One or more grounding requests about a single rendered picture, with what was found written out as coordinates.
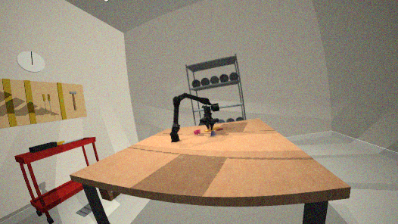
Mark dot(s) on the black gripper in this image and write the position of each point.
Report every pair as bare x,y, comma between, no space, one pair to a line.
210,124

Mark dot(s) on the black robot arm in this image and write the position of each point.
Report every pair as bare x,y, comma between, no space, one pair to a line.
176,103

